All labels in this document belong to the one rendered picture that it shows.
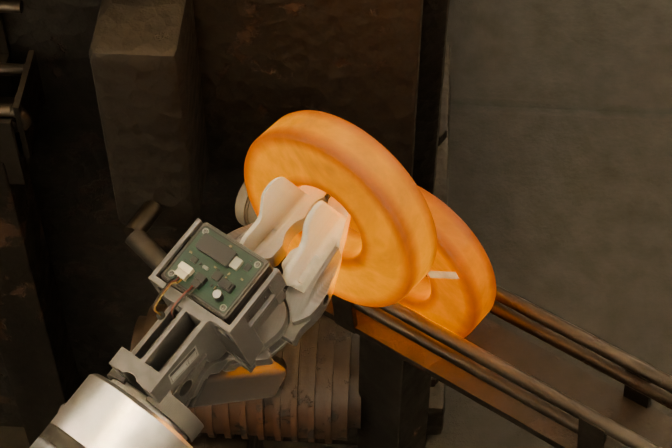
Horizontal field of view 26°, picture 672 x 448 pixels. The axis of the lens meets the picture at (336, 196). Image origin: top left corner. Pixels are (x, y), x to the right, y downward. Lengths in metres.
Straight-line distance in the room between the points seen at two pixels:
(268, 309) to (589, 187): 1.29
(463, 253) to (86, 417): 0.36
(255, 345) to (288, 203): 0.11
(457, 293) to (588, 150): 1.12
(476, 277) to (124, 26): 0.37
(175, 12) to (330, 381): 0.37
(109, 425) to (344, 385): 0.47
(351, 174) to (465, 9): 1.51
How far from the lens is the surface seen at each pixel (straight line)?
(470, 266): 1.15
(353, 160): 0.97
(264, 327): 0.98
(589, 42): 2.44
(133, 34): 1.26
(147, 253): 1.36
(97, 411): 0.93
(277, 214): 1.00
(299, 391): 1.36
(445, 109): 2.21
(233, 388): 1.01
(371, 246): 1.01
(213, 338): 0.95
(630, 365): 1.17
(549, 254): 2.13
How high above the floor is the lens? 1.66
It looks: 50 degrees down
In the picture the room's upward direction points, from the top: straight up
